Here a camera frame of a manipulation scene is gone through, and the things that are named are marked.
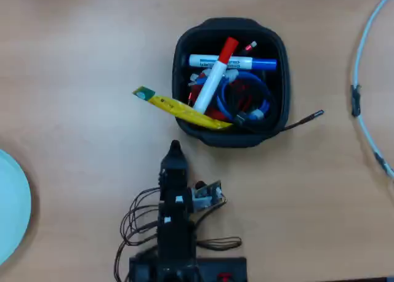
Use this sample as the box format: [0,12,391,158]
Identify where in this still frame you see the yellow instant coffee stick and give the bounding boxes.
[132,85,234,131]

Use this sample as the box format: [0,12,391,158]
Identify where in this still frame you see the blue coiled cable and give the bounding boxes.
[215,71,273,123]

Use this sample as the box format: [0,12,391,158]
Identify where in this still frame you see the black soft bowl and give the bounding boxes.
[171,17,291,148]

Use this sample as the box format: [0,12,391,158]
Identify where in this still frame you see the thin black cord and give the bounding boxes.
[283,109,324,131]

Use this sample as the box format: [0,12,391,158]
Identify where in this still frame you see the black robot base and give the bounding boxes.
[128,256,248,282]

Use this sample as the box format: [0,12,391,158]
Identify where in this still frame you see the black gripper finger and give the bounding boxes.
[174,140,188,172]
[161,140,175,172]

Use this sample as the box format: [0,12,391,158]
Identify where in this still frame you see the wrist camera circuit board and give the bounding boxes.
[191,179,227,214]

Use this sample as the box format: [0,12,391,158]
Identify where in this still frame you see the white marker with blue cap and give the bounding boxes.
[188,54,278,71]

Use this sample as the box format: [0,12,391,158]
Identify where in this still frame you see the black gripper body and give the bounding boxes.
[158,170,194,217]

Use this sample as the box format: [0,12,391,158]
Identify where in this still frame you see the pale blue plate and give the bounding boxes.
[0,148,33,266]

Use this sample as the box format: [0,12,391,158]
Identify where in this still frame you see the white grey cable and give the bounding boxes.
[352,0,394,180]

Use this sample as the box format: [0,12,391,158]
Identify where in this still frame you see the white marker with red cap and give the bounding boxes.
[192,37,240,114]

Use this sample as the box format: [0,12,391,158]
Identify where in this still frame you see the brown wire loop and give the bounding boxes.
[196,236,243,251]

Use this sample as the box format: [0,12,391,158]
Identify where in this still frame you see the red plug with metal tip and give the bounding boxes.
[243,41,258,56]

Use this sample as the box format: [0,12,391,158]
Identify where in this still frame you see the black cable sleeve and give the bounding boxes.
[374,151,390,172]
[350,84,361,117]

